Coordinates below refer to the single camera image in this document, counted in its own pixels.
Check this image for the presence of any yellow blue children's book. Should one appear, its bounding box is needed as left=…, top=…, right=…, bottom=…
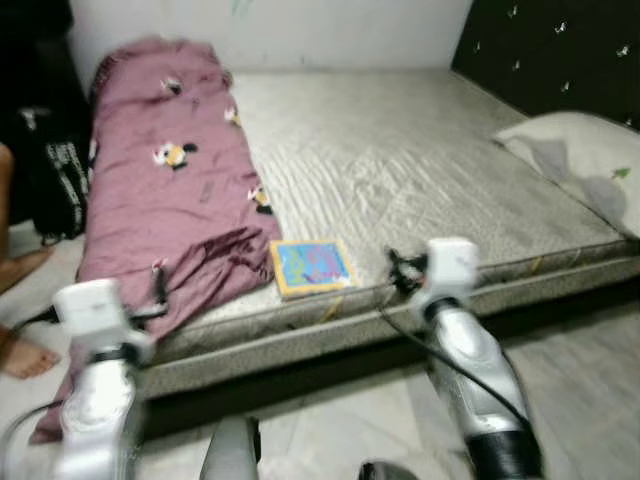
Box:
left=270, top=238, right=356, bottom=299

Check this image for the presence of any purple cartoon print blanket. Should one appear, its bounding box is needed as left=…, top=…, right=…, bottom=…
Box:
left=30, top=38, right=286, bottom=446

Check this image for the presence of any white pillow with green tree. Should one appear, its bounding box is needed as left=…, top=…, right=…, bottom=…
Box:
left=493, top=110, right=640, bottom=241

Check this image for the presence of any white quilted mattress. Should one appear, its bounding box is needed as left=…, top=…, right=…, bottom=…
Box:
left=140, top=68, right=640, bottom=401

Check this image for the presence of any black printed bag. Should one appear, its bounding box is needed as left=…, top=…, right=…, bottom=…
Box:
left=15, top=100, right=96, bottom=244

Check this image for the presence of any silver left robot leg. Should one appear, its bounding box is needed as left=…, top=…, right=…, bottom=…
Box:
left=200, top=415, right=263, bottom=480

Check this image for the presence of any silver robot leg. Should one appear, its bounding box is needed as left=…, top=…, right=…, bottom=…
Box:
left=200, top=415, right=263, bottom=480
left=360, top=460, right=421, bottom=480

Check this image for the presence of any silver right robot leg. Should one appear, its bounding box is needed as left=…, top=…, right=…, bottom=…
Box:
left=360, top=460, right=421, bottom=480

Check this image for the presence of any black tufted headboard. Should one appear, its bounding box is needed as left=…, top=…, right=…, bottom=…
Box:
left=450, top=0, right=640, bottom=126

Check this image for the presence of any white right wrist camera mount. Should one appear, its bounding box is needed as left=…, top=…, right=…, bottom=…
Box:
left=415, top=237, right=481, bottom=306

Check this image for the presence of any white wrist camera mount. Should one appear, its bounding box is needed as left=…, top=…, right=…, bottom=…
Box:
left=415, top=237, right=481, bottom=306
left=52, top=278, right=129, bottom=349

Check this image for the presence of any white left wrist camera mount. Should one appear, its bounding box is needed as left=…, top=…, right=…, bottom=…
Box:
left=52, top=278, right=129, bottom=349

